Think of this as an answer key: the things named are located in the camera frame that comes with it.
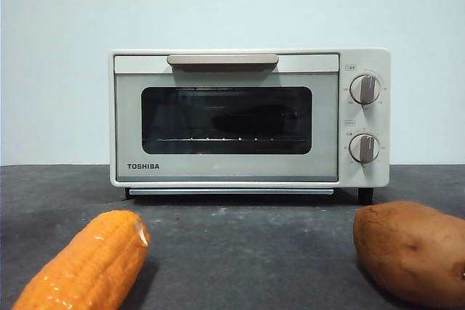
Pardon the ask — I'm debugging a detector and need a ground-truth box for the purple eggplant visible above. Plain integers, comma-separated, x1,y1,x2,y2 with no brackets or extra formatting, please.
211,105,291,136

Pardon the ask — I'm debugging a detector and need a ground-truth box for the glass oven door with handle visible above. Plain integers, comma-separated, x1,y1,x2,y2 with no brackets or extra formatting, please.
113,54,340,183

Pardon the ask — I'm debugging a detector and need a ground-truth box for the cream Toshiba toaster oven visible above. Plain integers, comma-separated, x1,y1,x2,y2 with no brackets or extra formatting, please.
109,47,392,205

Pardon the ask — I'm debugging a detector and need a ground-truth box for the metal crumb tray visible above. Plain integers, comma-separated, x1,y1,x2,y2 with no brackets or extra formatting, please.
129,188,335,196

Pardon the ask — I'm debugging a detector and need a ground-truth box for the small cream timer knob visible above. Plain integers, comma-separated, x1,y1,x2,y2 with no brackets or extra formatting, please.
348,133,381,164

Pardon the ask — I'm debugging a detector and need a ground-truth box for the large cream temperature knob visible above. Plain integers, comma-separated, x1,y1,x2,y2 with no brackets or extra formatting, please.
349,73,381,105

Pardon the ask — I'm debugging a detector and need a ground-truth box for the orange corn cob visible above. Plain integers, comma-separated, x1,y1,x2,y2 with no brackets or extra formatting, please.
10,210,151,310

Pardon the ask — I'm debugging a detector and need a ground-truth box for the brown sweet potato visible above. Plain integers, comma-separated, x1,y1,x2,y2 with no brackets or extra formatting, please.
352,200,465,309

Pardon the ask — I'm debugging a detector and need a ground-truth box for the wire oven rack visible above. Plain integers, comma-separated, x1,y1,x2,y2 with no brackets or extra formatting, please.
158,137,302,143

